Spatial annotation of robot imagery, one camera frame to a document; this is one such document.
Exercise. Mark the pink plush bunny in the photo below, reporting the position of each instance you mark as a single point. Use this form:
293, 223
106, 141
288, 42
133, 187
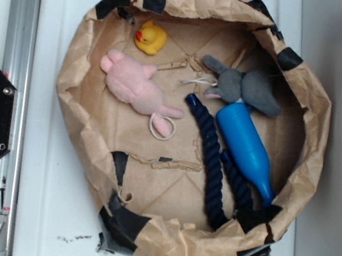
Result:
131, 83

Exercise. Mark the brown paper bag bin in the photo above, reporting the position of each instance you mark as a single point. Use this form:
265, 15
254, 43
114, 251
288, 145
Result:
150, 193

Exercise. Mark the white tray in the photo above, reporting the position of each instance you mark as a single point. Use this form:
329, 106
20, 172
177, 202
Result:
56, 215

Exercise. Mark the aluminium frame rail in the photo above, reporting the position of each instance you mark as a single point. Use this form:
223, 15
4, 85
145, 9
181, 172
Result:
17, 64

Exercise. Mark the yellow rubber duck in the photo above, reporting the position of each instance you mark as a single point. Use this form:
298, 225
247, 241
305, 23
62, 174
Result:
150, 38

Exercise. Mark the blue plastic bottle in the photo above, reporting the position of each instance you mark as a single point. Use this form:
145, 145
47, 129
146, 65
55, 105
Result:
246, 147

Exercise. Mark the navy blue rope toy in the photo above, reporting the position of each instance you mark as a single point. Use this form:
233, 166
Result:
214, 166

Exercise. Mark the grey plush elephant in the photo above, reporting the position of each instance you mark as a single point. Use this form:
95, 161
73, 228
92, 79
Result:
254, 88

